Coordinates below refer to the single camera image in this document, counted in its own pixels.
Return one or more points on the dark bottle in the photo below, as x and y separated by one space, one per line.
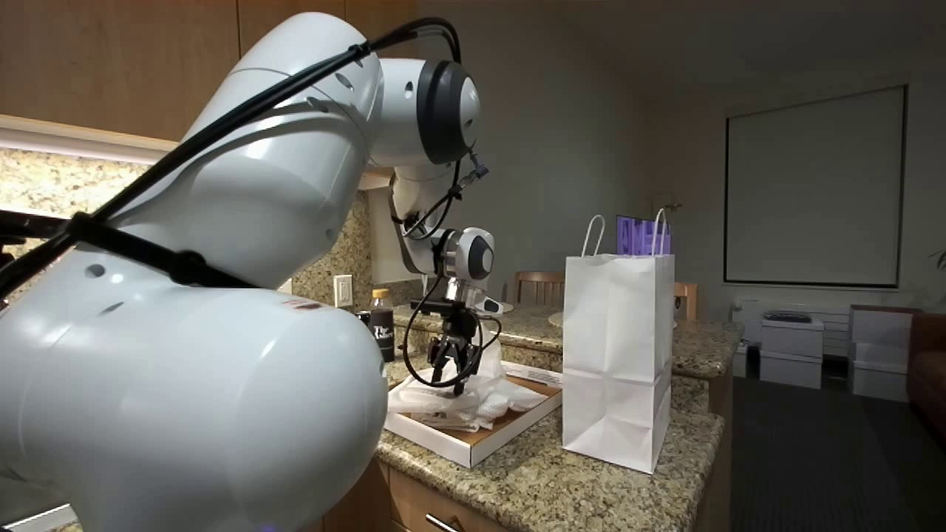
380 330

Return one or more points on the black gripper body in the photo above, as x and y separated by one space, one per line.
458 325

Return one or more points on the white storage box stack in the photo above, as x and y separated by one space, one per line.
791 350
882 352

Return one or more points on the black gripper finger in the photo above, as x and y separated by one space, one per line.
470 371
445 368

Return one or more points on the white projector screen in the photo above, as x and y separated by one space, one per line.
817 188

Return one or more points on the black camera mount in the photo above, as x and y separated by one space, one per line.
25 226

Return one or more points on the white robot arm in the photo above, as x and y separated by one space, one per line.
197 393

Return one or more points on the white wall outlet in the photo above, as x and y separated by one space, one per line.
341 291

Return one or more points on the white paper bag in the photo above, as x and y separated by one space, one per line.
616 365

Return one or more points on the flat white cardboard box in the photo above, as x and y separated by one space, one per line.
476 445

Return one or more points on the purple bag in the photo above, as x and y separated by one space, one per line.
637 237

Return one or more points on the wooden chair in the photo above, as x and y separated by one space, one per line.
686 300
538 288

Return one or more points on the white waffle towel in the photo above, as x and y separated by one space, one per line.
418 403

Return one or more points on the wooden wall cabinet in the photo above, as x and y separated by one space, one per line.
118 61

